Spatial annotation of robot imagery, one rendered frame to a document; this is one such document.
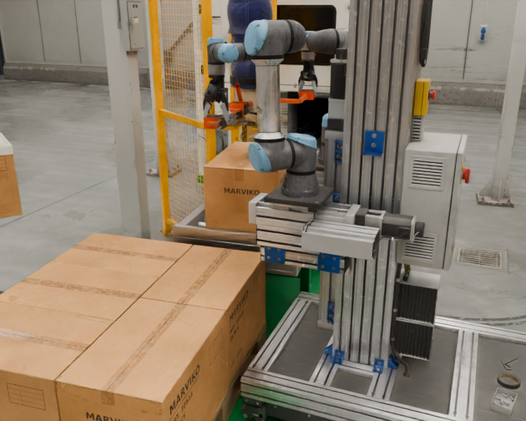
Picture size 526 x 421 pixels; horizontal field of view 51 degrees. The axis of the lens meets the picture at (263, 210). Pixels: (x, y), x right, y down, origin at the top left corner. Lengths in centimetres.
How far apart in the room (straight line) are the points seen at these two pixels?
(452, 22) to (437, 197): 926
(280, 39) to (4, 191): 194
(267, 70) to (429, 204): 79
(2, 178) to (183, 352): 167
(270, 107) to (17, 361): 127
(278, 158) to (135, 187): 204
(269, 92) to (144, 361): 105
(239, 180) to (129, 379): 127
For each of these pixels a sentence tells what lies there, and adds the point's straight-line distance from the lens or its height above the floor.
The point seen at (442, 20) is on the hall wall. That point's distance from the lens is 1135.
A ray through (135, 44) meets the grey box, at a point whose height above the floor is 151.
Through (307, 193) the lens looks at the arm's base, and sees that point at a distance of 213.
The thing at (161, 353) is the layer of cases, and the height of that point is 54.
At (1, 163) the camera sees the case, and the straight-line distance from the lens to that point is 335.
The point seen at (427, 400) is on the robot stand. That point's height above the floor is 21.
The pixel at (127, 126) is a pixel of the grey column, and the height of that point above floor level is 98.
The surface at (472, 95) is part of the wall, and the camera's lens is 1127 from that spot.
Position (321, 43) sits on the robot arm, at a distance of 274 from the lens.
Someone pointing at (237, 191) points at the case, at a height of 82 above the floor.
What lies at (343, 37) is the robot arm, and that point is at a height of 159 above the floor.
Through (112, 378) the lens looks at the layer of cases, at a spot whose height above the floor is 54.
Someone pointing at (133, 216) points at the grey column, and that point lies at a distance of 404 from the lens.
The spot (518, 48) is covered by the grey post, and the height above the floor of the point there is 139.
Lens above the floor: 172
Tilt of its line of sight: 20 degrees down
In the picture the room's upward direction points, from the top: straight up
